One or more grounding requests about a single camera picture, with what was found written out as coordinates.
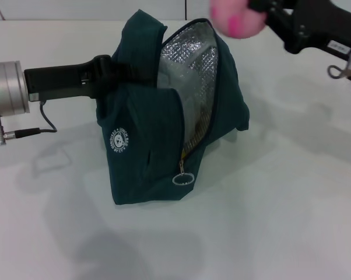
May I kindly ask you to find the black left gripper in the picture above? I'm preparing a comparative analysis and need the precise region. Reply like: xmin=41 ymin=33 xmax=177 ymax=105
xmin=23 ymin=54 xmax=159 ymax=102

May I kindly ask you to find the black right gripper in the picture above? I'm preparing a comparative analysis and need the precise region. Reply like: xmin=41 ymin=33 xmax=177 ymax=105
xmin=247 ymin=0 xmax=351 ymax=55

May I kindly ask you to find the pink peach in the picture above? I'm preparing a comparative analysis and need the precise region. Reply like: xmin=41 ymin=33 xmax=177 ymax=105
xmin=210 ymin=0 xmax=266 ymax=39

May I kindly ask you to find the dark teal insulated lunch bag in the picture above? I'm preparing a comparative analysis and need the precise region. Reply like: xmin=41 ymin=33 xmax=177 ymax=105
xmin=97 ymin=16 xmax=251 ymax=207

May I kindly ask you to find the clear container with blue-rimmed lid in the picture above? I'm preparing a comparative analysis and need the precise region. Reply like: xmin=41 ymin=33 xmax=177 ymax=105
xmin=157 ymin=58 xmax=216 ymax=141

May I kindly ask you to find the left gripper grey cable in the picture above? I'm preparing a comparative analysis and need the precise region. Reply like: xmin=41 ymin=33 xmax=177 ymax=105
xmin=5 ymin=100 xmax=58 ymax=138

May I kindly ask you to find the gripper grey cable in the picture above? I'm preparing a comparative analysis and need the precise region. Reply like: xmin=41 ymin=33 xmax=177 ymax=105
xmin=5 ymin=100 xmax=58 ymax=138
xmin=327 ymin=64 xmax=351 ymax=88

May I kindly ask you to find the right gripper grey cable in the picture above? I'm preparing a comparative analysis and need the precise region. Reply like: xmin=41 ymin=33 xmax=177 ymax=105
xmin=327 ymin=64 xmax=351 ymax=88

